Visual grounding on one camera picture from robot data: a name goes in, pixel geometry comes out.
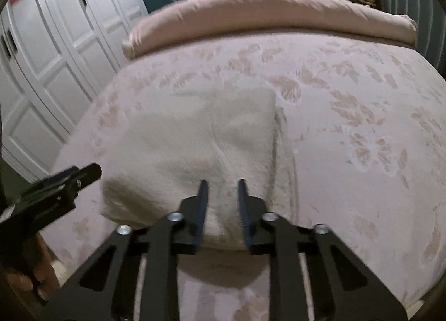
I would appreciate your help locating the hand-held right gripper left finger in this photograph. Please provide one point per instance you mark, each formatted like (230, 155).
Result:
(202, 216)

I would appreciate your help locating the white panelled wardrobe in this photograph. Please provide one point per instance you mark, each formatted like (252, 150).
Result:
(52, 73)

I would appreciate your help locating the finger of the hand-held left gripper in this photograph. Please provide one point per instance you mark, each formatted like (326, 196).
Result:
(89, 173)
(57, 177)

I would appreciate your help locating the pink duvet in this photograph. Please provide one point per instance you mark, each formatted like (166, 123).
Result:
(261, 10)

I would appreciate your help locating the bed with floral pink cover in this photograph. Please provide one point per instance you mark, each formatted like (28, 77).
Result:
(348, 167)

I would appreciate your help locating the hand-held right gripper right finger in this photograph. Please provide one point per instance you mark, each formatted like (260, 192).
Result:
(245, 216)

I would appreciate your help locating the person's left hand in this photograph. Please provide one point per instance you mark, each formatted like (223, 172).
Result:
(21, 282)

